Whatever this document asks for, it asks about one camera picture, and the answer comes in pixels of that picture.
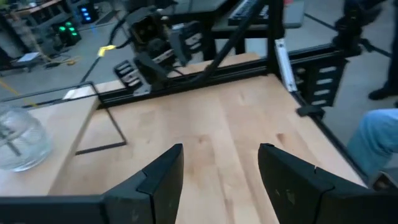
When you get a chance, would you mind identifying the black aluminium rig frame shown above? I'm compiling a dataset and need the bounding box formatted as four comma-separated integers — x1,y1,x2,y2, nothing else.
96,0,371,184

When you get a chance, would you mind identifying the person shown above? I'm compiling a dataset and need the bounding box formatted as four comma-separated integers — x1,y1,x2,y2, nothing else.
368,0,398,101
346,108,398,187

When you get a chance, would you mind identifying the black keyboard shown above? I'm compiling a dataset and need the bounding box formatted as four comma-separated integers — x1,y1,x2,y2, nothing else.
228,0,272,26

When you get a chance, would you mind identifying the wooden shelf with black frame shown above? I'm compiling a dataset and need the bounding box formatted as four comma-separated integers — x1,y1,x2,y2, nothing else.
0,81,127,197

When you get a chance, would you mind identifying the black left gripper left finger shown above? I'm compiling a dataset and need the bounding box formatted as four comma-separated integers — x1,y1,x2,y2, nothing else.
0,142,185,224

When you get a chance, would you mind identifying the black device with blue lights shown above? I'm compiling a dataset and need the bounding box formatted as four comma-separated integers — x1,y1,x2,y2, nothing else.
76,1,99,24

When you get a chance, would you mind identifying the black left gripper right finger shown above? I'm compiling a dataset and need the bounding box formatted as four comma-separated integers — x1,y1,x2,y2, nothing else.
257,142,398,224

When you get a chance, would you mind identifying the yellow tape tag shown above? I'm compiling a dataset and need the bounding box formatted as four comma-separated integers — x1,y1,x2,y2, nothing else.
97,44,117,58

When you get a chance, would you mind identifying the black box with white labels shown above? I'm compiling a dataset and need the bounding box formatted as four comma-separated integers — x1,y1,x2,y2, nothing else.
292,57,348,108

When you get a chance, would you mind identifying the white strip on frame post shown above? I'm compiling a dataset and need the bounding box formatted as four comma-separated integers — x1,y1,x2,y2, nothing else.
274,37,299,93

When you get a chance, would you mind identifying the round glass vase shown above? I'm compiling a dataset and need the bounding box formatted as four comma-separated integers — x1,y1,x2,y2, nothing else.
0,104,53,172

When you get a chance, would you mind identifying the black device with green lights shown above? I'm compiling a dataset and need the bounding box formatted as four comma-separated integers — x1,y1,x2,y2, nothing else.
51,19,82,47

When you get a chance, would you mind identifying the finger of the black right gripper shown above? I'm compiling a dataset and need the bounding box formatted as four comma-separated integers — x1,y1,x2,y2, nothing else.
160,21,203,65
113,55,171,96

